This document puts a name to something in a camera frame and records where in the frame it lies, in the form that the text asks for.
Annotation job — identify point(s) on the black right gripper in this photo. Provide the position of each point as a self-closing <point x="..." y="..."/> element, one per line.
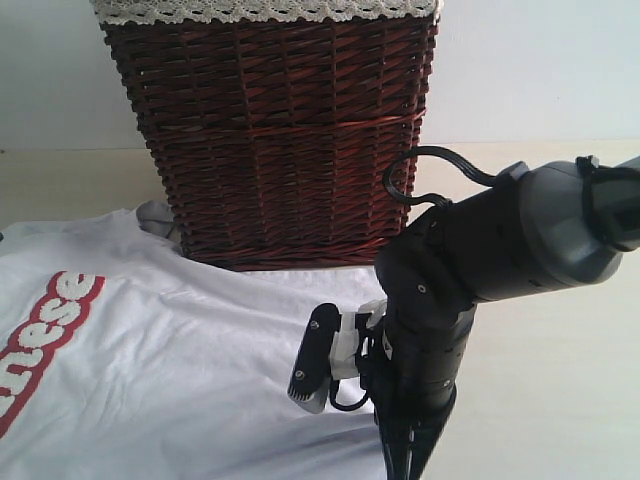
<point x="411" y="379"/>

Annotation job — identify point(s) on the white t-shirt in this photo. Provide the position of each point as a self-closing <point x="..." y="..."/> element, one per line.
<point x="121" y="359"/>

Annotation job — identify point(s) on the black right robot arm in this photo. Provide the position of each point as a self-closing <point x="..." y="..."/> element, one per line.
<point x="533" y="231"/>

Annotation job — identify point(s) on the dark red wicker basket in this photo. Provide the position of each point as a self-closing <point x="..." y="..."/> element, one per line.
<point x="271" y="138"/>

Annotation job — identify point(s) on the grey sock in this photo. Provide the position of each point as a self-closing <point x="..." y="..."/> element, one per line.
<point x="155" y="218"/>

